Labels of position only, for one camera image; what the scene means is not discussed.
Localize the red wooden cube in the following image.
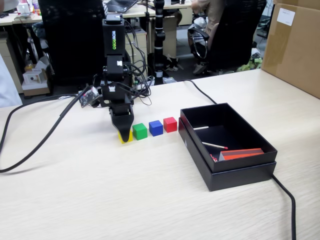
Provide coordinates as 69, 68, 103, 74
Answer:
163, 116, 178, 134

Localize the large brown cardboard box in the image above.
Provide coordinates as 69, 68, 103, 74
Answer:
261, 0, 320, 100

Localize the orange matchbox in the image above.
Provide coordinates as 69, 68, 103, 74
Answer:
218, 147, 265, 163

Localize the yellow wooden cube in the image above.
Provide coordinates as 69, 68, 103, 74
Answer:
117, 129, 134, 145

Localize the black open box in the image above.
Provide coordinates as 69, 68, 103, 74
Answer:
177, 117, 277, 192

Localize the circuit board with green terminal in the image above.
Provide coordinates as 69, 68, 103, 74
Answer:
133, 76, 149, 91

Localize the green wooden cube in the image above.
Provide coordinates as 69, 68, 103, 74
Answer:
132, 122, 148, 141

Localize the person in beige trousers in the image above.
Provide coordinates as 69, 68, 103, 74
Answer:
191, 0, 223, 76

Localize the black cardboard box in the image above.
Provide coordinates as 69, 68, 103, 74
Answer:
179, 102, 279, 173

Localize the black power cable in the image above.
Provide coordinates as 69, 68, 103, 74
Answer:
182, 79, 297, 240

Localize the small white carton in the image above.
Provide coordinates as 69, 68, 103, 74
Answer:
21, 69, 50, 97

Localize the thick black jointed pole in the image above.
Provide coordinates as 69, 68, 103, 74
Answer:
152, 0, 167, 80

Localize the black mesh office chair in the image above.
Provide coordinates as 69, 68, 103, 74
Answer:
37, 0, 113, 87

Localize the person in white shirt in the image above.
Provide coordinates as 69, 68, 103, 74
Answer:
0, 53, 23, 109

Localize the thin black stand rod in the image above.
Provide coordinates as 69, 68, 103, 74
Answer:
144, 4, 151, 55

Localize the green fabric pile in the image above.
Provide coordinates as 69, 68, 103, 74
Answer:
236, 56, 263, 73

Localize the thick black camera cable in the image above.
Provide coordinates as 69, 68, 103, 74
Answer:
0, 86, 91, 174

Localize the black armrest office chair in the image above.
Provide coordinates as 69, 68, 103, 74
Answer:
187, 0, 267, 76

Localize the dark open laptop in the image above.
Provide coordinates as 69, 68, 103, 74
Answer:
106, 0, 138, 14

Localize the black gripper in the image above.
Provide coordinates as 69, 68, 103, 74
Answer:
99, 81, 135, 144

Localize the long red-tipped matchstick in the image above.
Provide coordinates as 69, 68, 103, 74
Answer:
201, 141, 229, 151

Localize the blue wooden cube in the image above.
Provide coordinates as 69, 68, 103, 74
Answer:
148, 120, 164, 137

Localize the beige office desk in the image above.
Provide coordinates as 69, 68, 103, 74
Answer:
107, 3, 193, 26
0, 13, 43, 26

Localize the white shipping label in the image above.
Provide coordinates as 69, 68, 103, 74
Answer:
276, 7, 296, 26

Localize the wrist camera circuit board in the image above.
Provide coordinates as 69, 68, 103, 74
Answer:
79, 86, 101, 109

